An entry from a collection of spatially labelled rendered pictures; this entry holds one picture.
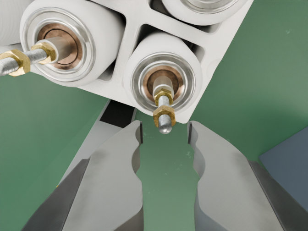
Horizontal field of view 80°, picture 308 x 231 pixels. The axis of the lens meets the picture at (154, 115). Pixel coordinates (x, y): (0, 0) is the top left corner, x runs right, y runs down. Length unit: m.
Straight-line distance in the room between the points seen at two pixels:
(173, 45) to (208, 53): 0.09
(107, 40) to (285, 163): 0.55
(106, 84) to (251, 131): 0.45
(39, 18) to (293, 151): 0.63
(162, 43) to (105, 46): 0.06
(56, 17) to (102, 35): 0.05
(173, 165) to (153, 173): 0.07
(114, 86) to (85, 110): 0.26
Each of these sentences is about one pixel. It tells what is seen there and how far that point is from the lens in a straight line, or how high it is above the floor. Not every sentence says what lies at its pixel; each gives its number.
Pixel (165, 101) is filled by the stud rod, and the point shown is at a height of 0.31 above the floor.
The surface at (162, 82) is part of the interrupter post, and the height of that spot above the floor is 0.27.
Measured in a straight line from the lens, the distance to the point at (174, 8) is 0.21.
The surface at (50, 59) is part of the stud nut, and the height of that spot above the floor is 0.29.
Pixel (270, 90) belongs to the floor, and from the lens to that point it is 0.57.
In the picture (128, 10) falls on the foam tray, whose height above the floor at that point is 0.18.
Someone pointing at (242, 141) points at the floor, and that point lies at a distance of 0.62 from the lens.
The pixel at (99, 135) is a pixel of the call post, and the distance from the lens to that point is 0.33.
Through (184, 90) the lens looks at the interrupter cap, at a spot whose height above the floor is 0.25.
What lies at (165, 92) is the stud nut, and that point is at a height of 0.29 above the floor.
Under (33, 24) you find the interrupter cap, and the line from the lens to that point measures 0.24.
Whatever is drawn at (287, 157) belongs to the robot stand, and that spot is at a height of 0.06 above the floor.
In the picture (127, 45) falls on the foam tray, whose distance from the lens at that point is 0.28.
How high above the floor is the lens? 0.46
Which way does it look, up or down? 61 degrees down
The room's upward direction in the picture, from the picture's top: 177 degrees counter-clockwise
